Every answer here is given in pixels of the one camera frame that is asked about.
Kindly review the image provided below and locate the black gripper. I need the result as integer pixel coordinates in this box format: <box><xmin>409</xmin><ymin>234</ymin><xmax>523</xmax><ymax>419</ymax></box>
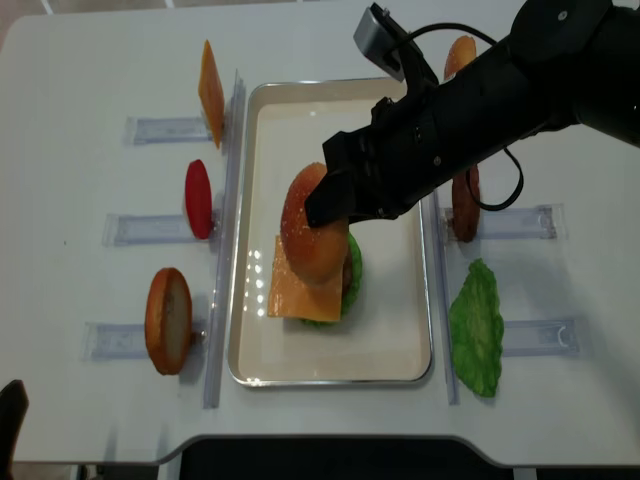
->
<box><xmin>305</xmin><ymin>98</ymin><xmax>450</xmax><ymax>226</ymax></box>

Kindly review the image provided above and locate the sesame top bun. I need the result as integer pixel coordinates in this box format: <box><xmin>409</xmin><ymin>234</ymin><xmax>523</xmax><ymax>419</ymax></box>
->
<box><xmin>280</xmin><ymin>162</ymin><xmax>349</xmax><ymax>285</ymax></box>

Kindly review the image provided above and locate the sesame bun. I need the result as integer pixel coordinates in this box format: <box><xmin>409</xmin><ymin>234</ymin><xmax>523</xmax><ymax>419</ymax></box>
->
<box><xmin>280</xmin><ymin>162</ymin><xmax>349</xmax><ymax>285</ymax></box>
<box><xmin>444</xmin><ymin>36</ymin><xmax>477</xmax><ymax>81</ymax></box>

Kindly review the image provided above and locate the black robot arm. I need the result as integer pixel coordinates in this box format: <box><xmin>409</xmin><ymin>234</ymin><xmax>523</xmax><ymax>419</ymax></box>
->
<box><xmin>305</xmin><ymin>1</ymin><xmax>639</xmax><ymax>227</ymax></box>

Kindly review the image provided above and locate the meat patty in burger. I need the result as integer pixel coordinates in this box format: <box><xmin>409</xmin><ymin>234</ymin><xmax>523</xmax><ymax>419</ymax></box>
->
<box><xmin>342</xmin><ymin>250</ymin><xmax>353</xmax><ymax>297</ymax></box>

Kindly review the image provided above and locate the lettuce leaf in burger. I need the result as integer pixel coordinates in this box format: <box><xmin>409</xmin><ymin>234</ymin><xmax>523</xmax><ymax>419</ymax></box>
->
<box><xmin>304</xmin><ymin>233</ymin><xmax>363</xmax><ymax>324</ymax></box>

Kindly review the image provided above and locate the cheese slice on burger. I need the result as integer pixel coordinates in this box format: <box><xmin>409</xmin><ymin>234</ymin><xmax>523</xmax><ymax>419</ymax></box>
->
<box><xmin>267</xmin><ymin>236</ymin><xmax>342</xmax><ymax>323</ymax></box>

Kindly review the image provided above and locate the standing brown meat patty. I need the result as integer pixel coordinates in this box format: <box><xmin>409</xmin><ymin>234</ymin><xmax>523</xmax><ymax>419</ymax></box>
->
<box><xmin>450</xmin><ymin>165</ymin><xmax>481</xmax><ymax>243</ymax></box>

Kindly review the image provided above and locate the standing red tomato slice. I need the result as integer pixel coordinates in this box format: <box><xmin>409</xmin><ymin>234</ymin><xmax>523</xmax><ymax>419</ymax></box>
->
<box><xmin>184</xmin><ymin>159</ymin><xmax>214</xmax><ymax>240</ymax></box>

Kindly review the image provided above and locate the standing yellow cheese slice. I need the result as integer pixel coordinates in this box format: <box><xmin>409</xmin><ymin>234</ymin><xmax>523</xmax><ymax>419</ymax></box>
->
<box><xmin>198</xmin><ymin>40</ymin><xmax>225</xmax><ymax>149</ymax></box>

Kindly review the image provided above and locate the standing green lettuce leaf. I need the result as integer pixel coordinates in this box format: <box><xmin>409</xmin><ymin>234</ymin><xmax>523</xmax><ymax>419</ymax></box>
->
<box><xmin>449</xmin><ymin>258</ymin><xmax>504</xmax><ymax>398</ymax></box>

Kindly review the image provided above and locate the white rectangular serving tray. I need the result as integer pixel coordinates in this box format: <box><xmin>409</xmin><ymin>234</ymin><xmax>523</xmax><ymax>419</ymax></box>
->
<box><xmin>227</xmin><ymin>78</ymin><xmax>432</xmax><ymax>387</ymax></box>

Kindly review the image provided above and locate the right clear acrylic rack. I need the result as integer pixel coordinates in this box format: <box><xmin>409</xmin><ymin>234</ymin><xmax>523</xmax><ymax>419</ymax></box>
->
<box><xmin>431</xmin><ymin>203</ymin><xmax>589</xmax><ymax>405</ymax></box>

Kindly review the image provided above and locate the clear acrylic rack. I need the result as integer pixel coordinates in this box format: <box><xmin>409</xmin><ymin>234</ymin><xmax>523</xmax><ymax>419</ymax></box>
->
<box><xmin>431</xmin><ymin>203</ymin><xmax>589</xmax><ymax>405</ymax></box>
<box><xmin>83</xmin><ymin>74</ymin><xmax>246</xmax><ymax>409</ymax></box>

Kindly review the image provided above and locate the standing bun slice left front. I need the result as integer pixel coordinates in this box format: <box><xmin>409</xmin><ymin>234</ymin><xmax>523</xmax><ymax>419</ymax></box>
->
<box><xmin>144</xmin><ymin>267</ymin><xmax>192</xmax><ymax>375</ymax></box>

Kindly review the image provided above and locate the left clear acrylic rack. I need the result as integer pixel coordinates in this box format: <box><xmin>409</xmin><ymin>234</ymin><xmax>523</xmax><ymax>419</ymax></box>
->
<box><xmin>83</xmin><ymin>74</ymin><xmax>246</xmax><ymax>409</ymax></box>

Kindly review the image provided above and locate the black object at corner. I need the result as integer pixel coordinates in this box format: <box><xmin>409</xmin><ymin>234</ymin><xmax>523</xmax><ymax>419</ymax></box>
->
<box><xmin>0</xmin><ymin>380</ymin><xmax>29</xmax><ymax>475</ymax></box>

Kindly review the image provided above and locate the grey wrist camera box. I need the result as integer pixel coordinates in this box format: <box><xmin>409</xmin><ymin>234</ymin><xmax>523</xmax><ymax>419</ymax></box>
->
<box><xmin>353</xmin><ymin>3</ymin><xmax>404</xmax><ymax>82</ymax></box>

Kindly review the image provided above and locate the black camera cable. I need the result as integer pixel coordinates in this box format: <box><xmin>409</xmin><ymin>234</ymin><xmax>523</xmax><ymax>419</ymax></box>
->
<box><xmin>392</xmin><ymin>23</ymin><xmax>524</xmax><ymax>211</ymax></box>

